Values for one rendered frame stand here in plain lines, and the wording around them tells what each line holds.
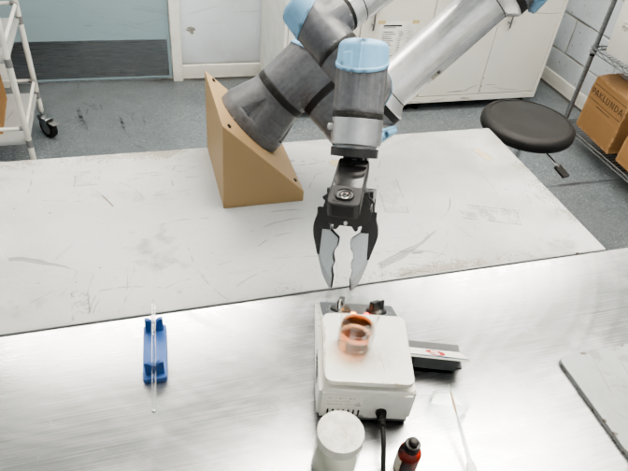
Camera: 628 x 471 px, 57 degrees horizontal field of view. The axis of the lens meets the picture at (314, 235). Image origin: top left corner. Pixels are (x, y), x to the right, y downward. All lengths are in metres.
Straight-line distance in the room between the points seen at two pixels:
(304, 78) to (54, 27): 2.62
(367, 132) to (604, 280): 0.58
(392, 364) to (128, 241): 0.54
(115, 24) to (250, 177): 2.56
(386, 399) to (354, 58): 0.47
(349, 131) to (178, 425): 0.47
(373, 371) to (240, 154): 0.50
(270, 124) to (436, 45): 0.34
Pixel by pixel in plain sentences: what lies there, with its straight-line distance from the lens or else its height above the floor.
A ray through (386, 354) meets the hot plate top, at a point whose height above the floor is 0.99.
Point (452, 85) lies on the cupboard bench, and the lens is 3.62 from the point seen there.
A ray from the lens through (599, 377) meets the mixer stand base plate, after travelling 1.02.
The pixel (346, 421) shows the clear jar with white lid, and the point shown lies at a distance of 0.75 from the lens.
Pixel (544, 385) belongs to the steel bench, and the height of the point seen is 0.90.
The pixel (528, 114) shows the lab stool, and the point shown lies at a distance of 2.33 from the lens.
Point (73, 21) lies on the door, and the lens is 3.61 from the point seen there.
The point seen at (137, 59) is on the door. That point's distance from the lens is 3.68.
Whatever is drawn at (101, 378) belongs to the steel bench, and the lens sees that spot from 0.90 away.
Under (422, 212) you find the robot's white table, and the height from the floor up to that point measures 0.90.
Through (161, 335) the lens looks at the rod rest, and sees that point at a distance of 0.92.
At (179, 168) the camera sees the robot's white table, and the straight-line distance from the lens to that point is 1.27.
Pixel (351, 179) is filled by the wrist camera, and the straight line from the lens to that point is 0.81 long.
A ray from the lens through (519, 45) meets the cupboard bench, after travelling 3.73.
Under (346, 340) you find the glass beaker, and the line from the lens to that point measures 0.77.
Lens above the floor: 1.61
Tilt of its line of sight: 40 degrees down
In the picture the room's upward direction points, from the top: 7 degrees clockwise
